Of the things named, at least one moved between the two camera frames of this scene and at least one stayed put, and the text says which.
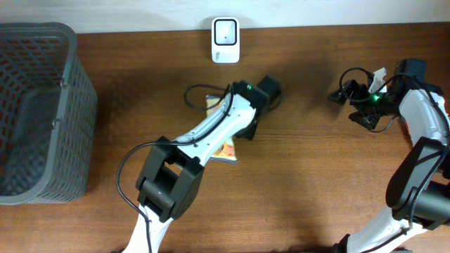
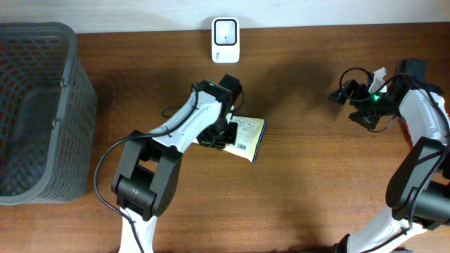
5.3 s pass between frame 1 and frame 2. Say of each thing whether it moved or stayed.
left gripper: moved
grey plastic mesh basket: stayed
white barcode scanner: stayed
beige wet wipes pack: moved
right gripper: stayed
